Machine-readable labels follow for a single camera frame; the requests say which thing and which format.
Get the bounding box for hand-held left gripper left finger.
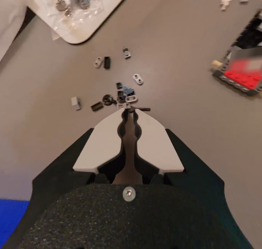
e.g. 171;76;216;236
73;108;129;184

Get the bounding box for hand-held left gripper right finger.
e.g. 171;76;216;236
132;109;184;184

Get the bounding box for light grey small brick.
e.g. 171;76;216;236
71;97;81;111

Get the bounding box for small brick pieces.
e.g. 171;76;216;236
91;47;144;112

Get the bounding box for brick car chassis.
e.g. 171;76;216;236
211;8;262;97

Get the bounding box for white book stand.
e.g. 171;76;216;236
27;0;135;45

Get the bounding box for grey desk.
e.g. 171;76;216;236
0;0;262;249

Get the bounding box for black toy steering wheel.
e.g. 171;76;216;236
102;94;117;106

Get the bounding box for blue plastic bin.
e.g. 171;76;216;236
0;199;31;249

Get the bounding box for clear bag of black gears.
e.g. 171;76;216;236
44;0;105;40

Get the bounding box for white printed paper bag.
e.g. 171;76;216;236
0;0;34;61

